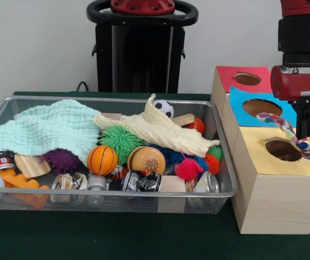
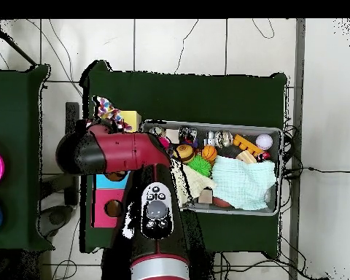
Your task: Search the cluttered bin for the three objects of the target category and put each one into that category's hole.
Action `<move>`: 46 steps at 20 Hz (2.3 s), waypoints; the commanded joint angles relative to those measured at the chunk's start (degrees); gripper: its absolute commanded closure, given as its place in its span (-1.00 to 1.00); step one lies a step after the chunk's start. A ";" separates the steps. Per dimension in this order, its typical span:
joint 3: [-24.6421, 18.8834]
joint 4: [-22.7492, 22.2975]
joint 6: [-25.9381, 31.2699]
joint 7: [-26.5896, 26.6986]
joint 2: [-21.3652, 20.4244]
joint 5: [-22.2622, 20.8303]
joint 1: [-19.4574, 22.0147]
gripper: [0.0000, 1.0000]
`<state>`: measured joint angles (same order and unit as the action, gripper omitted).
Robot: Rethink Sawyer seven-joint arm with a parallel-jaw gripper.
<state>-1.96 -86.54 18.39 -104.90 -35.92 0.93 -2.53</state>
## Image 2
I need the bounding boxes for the colourful polka dot cloth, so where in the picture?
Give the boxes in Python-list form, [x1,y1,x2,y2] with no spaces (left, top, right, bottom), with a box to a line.
[96,96,133,132]

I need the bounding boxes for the wooden box with three holes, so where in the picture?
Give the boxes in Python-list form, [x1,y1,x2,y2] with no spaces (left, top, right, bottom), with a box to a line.
[91,109,142,229]

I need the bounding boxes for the crushed silver can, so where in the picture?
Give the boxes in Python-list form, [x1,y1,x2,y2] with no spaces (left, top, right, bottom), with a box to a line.
[148,125,166,138]

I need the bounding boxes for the hamburger toy ball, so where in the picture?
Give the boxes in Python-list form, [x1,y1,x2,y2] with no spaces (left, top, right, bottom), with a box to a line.
[174,144,196,164]

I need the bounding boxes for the black tripod leg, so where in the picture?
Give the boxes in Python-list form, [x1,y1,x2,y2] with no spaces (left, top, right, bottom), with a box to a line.
[0,19,38,66]

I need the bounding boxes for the dark green tablecloth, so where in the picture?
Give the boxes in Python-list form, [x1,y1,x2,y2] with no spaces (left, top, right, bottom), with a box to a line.
[79,60,289,257]
[0,64,55,252]

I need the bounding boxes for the mint green waffle cloth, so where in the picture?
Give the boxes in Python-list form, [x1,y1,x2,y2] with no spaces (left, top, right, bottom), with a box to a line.
[211,155,278,211]

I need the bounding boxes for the green spiky rubber ball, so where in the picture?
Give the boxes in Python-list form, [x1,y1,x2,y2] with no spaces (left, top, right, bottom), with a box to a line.
[187,154,214,178]

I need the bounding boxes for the shallow mesh bin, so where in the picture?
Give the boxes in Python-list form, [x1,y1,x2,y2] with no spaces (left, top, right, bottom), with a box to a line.
[139,119,284,217]

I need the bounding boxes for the orange toy basketball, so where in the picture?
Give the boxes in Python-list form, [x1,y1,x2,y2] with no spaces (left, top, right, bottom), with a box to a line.
[200,144,219,162]

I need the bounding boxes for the grey metal bar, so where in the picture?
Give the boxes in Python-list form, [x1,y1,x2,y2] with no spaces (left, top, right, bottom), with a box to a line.
[288,18,307,280]

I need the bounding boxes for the black cable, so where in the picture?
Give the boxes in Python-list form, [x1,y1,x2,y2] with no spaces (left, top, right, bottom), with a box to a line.
[282,165,350,176]

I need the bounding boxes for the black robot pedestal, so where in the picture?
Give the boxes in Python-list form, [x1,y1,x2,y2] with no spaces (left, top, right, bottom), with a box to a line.
[189,249,217,280]

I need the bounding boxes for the cream waffle cloth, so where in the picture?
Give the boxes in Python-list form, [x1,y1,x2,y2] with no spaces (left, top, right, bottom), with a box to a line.
[174,161,217,206]

